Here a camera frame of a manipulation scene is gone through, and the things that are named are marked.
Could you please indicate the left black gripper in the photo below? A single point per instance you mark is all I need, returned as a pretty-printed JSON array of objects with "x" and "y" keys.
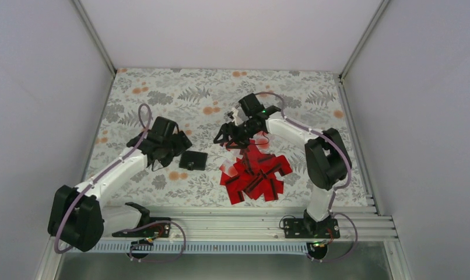
[{"x": 180, "y": 147}]

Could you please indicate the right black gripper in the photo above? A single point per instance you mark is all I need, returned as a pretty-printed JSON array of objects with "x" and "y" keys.
[{"x": 225, "y": 128}]

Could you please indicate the black card holder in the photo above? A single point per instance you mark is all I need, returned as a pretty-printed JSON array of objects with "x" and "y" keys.
[{"x": 193, "y": 160}]

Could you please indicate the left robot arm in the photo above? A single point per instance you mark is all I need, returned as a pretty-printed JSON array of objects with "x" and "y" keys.
[{"x": 79, "y": 216}]

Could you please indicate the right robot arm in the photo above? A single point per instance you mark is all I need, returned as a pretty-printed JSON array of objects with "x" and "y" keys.
[{"x": 329, "y": 166}]

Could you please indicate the white red-dot card right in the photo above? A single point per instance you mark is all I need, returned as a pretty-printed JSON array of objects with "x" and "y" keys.
[{"x": 262, "y": 140}]

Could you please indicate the white red-dot card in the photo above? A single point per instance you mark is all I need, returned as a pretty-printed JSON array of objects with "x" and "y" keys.
[
  {"x": 228, "y": 169},
  {"x": 262, "y": 140}
]

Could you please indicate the red card centre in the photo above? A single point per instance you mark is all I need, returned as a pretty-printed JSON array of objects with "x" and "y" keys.
[{"x": 251, "y": 156}]

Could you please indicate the red card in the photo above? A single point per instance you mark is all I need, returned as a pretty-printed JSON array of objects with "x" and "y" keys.
[
  {"x": 251, "y": 156},
  {"x": 234, "y": 193},
  {"x": 272, "y": 188}
]

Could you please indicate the red card right edge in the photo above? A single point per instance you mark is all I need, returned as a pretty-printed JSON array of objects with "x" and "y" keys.
[{"x": 278, "y": 164}]

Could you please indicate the white red-dot card left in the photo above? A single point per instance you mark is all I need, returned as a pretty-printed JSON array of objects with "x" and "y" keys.
[{"x": 228, "y": 169}]

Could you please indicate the red card bottom middle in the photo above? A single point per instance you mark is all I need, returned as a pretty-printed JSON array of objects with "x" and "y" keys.
[{"x": 272, "y": 188}]

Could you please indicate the red card bottom left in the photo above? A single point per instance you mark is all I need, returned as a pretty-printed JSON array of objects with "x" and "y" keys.
[{"x": 234, "y": 193}]

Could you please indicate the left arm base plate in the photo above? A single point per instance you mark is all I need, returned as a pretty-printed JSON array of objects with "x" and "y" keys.
[{"x": 155, "y": 227}]

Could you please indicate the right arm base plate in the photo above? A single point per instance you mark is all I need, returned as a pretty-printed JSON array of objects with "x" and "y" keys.
[{"x": 299, "y": 228}]

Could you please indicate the aluminium rail frame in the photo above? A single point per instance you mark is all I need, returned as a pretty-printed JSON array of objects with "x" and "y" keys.
[{"x": 242, "y": 243}]

